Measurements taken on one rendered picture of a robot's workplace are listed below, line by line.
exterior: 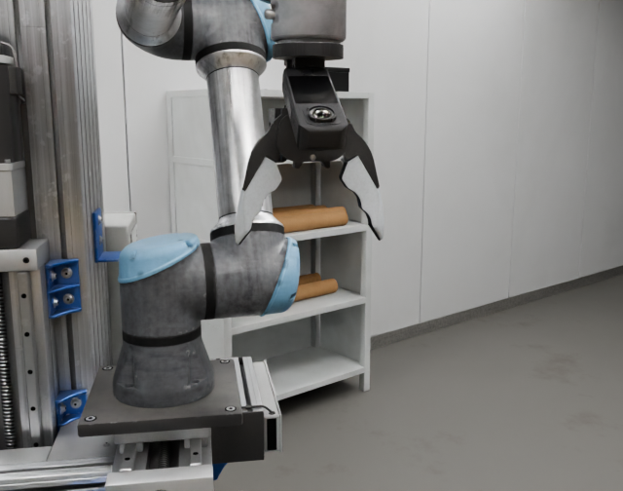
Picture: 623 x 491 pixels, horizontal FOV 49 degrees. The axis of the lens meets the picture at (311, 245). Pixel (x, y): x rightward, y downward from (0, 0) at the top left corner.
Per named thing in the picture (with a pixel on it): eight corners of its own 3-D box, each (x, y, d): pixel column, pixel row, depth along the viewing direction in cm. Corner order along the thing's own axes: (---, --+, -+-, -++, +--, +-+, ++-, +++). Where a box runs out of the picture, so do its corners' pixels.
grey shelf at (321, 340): (178, 407, 344) (165, 91, 314) (315, 365, 400) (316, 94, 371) (226, 439, 310) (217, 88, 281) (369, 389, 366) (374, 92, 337)
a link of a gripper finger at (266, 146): (267, 207, 70) (316, 136, 70) (269, 208, 68) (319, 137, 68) (229, 179, 69) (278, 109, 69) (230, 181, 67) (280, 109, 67)
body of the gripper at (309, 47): (334, 162, 76) (335, 50, 74) (351, 169, 68) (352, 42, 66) (266, 163, 75) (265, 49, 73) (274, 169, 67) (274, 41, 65)
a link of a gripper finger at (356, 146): (386, 177, 71) (339, 108, 69) (390, 179, 70) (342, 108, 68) (350, 205, 71) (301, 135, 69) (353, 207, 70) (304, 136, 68)
